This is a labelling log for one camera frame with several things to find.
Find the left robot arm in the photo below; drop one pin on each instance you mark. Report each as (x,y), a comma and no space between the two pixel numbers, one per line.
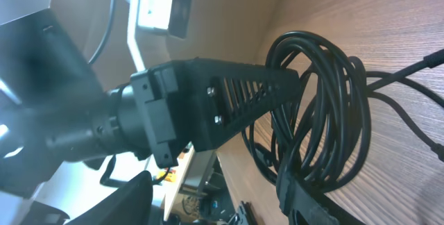
(61,113)

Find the black USB cable thick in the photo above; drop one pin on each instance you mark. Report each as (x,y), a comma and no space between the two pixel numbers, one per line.
(328,144)

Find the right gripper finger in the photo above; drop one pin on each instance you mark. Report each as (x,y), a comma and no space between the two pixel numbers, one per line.
(303,204)

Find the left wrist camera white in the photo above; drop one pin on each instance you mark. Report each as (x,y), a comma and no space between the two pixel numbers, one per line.
(165,18)

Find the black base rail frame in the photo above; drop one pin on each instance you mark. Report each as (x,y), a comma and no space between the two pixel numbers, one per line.
(198,191)

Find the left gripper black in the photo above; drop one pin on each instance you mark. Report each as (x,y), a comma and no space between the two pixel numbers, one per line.
(220,99)

